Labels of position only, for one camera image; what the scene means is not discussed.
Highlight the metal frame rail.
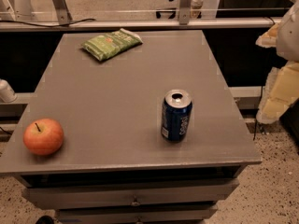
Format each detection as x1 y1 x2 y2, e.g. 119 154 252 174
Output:
0 17 281 32

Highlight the red apple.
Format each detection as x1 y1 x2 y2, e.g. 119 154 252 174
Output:
23 119 64 156

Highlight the black cable at right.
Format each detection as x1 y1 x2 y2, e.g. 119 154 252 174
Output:
251 86 264 142

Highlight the blue pepsi can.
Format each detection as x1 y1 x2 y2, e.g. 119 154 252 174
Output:
161 90 192 142

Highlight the black cable on rail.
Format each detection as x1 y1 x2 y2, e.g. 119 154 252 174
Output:
0 17 97 28

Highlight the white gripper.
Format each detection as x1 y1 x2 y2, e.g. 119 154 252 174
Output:
255 1 299 124

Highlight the lower grey drawer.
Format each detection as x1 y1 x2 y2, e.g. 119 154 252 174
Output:
58 203 217 224

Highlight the grey drawer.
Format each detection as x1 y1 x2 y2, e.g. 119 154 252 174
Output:
22 178 239 210
58 203 217 224

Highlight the upper grey drawer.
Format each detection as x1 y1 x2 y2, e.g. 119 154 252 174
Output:
22 178 239 210

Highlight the green jalapeno chip bag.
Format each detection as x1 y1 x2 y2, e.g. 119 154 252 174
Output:
81 28 143 62

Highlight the grey drawer cabinet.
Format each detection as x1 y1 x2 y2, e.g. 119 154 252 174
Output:
0 30 263 224

